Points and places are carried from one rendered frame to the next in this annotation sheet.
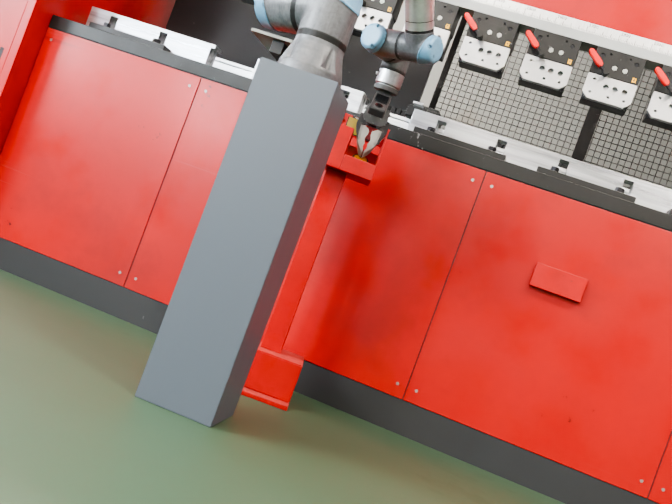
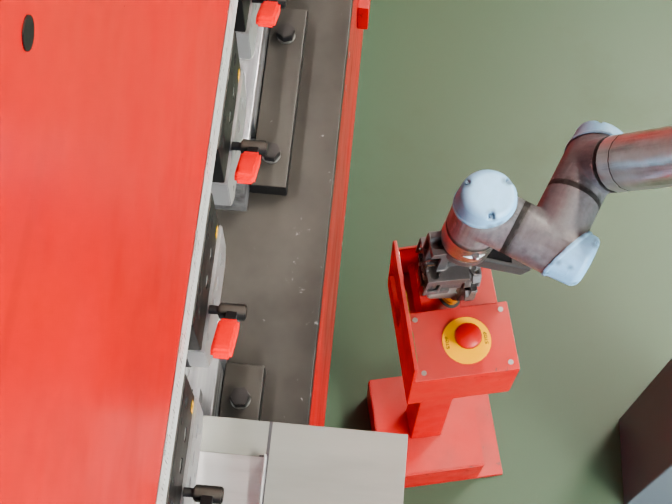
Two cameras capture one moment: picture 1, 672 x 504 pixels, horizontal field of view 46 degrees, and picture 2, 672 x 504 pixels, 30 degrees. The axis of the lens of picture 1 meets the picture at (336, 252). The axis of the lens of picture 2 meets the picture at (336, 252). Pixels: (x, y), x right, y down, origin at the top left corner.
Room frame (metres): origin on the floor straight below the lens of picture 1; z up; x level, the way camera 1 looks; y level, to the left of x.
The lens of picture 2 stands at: (2.51, 0.66, 2.53)
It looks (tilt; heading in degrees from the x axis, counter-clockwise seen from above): 68 degrees down; 262
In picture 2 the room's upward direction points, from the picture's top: 1 degrees clockwise
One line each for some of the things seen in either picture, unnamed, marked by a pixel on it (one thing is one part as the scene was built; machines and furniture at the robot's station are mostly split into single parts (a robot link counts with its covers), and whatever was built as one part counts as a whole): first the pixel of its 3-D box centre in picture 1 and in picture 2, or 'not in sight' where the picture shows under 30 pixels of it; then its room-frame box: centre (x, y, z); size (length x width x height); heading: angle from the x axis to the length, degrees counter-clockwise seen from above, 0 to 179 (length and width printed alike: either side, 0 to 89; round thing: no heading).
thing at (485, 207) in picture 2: (398, 53); (483, 211); (2.23, 0.03, 1.03); 0.09 x 0.08 x 0.11; 145
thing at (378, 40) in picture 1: (385, 42); (555, 234); (2.14, 0.07, 1.02); 0.11 x 0.11 x 0.08; 55
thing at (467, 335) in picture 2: not in sight; (467, 337); (2.24, 0.12, 0.79); 0.04 x 0.04 x 0.04
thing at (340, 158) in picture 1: (347, 142); (452, 317); (2.25, 0.08, 0.75); 0.20 x 0.16 x 0.18; 91
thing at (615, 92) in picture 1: (611, 81); not in sight; (2.44, -0.62, 1.24); 0.15 x 0.09 x 0.17; 77
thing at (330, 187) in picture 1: (303, 260); (433, 384); (2.25, 0.08, 0.39); 0.06 x 0.06 x 0.54; 1
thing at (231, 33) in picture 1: (289, 60); not in sight; (3.21, 0.45, 1.12); 1.13 x 0.02 x 0.44; 77
